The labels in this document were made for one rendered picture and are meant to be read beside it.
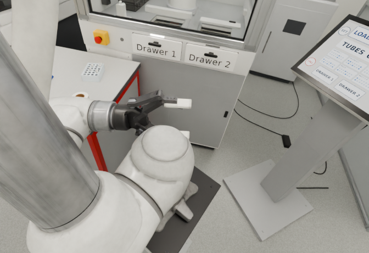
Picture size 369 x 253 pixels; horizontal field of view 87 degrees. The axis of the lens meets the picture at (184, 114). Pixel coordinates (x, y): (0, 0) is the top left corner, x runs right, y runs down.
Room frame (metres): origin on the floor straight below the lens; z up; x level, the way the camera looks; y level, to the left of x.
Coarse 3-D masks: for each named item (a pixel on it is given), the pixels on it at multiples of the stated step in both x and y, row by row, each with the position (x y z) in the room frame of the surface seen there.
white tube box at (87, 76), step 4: (88, 64) 0.90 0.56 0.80; (96, 64) 0.91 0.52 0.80; (88, 68) 0.87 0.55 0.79; (92, 68) 0.87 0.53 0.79; (96, 68) 0.87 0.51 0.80; (100, 68) 0.88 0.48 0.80; (104, 68) 0.92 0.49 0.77; (84, 72) 0.82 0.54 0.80; (88, 72) 0.83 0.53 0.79; (92, 72) 0.83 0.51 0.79; (100, 72) 0.85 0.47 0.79; (84, 76) 0.79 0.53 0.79; (88, 76) 0.80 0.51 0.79; (92, 76) 0.80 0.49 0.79; (96, 76) 0.80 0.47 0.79; (100, 76) 0.84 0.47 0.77; (84, 80) 0.79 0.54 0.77; (88, 80) 0.79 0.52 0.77; (92, 80) 0.80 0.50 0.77; (96, 80) 0.80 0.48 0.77
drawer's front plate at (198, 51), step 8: (192, 48) 1.03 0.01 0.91; (200, 48) 1.03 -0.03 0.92; (208, 48) 1.03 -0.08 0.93; (192, 56) 1.03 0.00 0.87; (200, 56) 1.03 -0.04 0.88; (224, 56) 1.02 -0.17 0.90; (232, 56) 1.01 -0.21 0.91; (200, 64) 1.03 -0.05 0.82; (208, 64) 1.03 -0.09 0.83; (216, 64) 1.02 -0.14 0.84; (224, 64) 1.02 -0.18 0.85; (232, 64) 1.01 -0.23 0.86
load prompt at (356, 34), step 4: (356, 28) 0.90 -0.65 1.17; (360, 28) 0.89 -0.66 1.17; (364, 28) 0.88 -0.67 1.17; (352, 32) 0.89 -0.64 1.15; (356, 32) 0.88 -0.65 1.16; (360, 32) 0.87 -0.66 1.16; (364, 32) 0.86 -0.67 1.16; (368, 32) 0.85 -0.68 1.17; (352, 36) 0.87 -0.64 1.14; (356, 36) 0.86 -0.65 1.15; (360, 36) 0.86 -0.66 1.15; (364, 36) 0.85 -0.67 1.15; (368, 36) 0.84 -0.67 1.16; (360, 40) 0.84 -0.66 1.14; (364, 40) 0.83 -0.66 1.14; (368, 40) 0.83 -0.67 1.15; (368, 44) 0.81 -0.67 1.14
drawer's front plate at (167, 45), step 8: (136, 40) 1.06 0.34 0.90; (144, 40) 1.06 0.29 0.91; (152, 40) 1.05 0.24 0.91; (160, 40) 1.05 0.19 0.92; (168, 40) 1.05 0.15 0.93; (136, 48) 1.06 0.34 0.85; (144, 48) 1.06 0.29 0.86; (160, 48) 1.05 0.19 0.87; (168, 48) 1.05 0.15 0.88; (176, 48) 1.04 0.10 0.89; (160, 56) 1.05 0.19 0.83; (168, 56) 1.05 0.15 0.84; (176, 56) 1.04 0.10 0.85
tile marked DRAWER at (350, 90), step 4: (344, 80) 0.72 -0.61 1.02; (340, 84) 0.71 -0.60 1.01; (344, 84) 0.71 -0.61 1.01; (348, 84) 0.70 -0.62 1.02; (352, 84) 0.69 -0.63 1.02; (336, 88) 0.70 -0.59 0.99; (340, 88) 0.69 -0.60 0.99; (344, 88) 0.69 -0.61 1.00; (348, 88) 0.68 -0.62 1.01; (352, 88) 0.68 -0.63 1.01; (356, 88) 0.67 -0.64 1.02; (340, 92) 0.68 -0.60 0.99; (344, 92) 0.68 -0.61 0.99; (348, 92) 0.67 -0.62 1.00; (352, 92) 0.67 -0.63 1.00; (356, 92) 0.66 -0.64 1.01; (360, 92) 0.65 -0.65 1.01; (364, 92) 0.65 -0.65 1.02; (348, 96) 0.66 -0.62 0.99; (352, 96) 0.65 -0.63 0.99; (356, 96) 0.65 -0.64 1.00; (360, 96) 0.64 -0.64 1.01; (356, 100) 0.63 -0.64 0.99
